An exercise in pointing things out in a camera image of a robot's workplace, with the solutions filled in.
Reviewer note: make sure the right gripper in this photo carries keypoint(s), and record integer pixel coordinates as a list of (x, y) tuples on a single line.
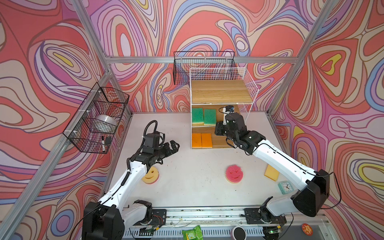
[(219, 125)]

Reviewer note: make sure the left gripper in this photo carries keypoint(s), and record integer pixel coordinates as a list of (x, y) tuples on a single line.
[(174, 149)]

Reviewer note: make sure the yellow sponge green back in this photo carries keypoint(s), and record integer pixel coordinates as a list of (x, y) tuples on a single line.
[(210, 117)]

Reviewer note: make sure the orange sponge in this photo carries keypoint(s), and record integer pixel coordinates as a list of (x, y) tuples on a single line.
[(206, 141), (196, 140)]

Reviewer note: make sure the white wire wooden shelf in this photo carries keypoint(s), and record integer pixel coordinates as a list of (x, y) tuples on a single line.
[(215, 88)]

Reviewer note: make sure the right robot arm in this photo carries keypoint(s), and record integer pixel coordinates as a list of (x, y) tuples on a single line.
[(313, 187)]

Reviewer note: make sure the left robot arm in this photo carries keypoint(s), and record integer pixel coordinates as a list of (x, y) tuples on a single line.
[(108, 218)]

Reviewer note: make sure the yellow smiley sponge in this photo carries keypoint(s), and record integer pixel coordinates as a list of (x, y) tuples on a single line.
[(152, 176)]

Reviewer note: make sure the pink smiley sponge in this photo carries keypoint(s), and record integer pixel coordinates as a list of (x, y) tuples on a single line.
[(234, 174)]

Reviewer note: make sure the silver bowl in basket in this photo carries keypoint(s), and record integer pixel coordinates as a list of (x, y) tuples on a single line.
[(107, 120)]

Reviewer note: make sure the small teal clock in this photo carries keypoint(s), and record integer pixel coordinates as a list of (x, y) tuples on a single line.
[(286, 187)]

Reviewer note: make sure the green snack packet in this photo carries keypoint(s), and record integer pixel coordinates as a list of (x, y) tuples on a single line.
[(193, 234)]

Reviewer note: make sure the round black speaker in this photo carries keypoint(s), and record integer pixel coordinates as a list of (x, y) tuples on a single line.
[(238, 233)]

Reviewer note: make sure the red round sticker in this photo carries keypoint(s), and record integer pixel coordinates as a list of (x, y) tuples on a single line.
[(307, 229)]

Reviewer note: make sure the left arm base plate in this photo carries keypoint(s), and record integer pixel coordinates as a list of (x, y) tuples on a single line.
[(156, 218)]

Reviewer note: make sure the black wire basket back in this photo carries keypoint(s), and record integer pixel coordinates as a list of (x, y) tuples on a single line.
[(185, 60)]

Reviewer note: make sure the black wire basket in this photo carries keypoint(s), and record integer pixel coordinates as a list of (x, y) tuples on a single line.
[(185, 60), (84, 131)]

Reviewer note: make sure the black wire basket left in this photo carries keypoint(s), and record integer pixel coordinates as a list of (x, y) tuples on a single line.
[(84, 131)]

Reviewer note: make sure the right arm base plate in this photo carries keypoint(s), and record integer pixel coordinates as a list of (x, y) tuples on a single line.
[(262, 216)]

